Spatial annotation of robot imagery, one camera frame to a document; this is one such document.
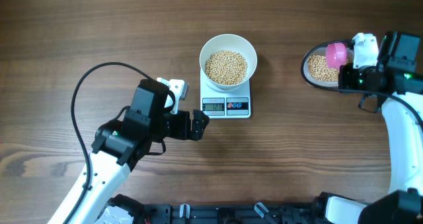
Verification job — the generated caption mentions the pink measuring scoop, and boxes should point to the pink measuring scoop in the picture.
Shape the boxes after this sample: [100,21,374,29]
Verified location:
[325,42,348,69]

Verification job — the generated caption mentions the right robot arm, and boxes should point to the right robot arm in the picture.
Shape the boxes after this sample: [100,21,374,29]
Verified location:
[296,31,422,223]

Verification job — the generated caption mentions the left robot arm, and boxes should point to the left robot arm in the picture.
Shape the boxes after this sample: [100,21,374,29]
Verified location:
[50,79,210,223]

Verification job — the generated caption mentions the white digital kitchen scale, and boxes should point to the white digital kitchen scale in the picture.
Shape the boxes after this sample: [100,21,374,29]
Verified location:
[200,71,252,119]

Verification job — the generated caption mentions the soybeans in bowl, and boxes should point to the soybeans in bowl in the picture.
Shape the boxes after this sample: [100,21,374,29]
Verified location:
[205,50,248,85]

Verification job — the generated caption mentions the white bowl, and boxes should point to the white bowl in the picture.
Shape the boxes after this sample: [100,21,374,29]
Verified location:
[199,34,258,91]

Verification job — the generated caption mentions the soybeans pile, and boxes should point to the soybeans pile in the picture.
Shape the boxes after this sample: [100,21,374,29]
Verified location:
[308,55,339,82]

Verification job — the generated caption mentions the clear plastic container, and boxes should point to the clear plastic container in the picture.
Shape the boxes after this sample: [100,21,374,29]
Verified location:
[302,46,341,89]

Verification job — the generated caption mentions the left black cable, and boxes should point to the left black cable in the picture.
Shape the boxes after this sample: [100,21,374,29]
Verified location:
[62,61,156,224]

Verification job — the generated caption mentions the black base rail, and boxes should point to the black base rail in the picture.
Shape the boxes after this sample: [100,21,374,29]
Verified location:
[95,194,327,224]

